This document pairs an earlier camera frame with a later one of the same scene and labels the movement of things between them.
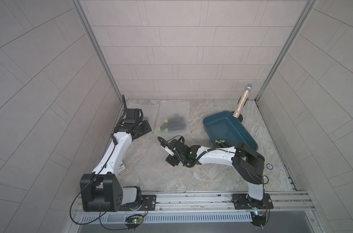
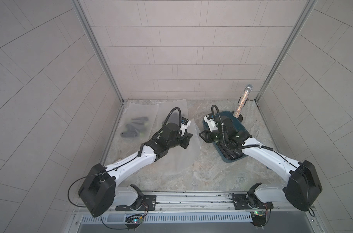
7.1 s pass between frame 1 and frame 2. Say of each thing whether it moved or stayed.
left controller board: stayed
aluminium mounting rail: stayed
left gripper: moved
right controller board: stayed
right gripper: moved
